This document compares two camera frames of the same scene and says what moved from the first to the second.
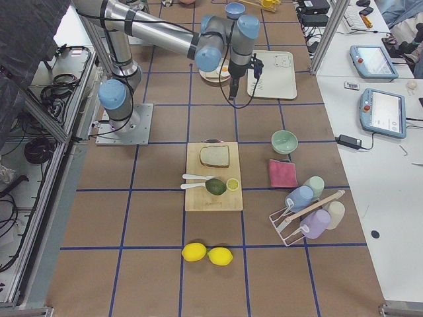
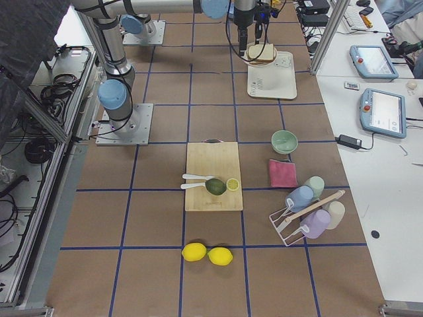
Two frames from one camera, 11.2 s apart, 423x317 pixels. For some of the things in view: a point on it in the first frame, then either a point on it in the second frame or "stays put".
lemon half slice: x=232 y=184 stays put
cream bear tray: x=277 y=80 stays put
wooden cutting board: x=200 y=199 stays put
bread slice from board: x=215 y=155 → x=267 y=53
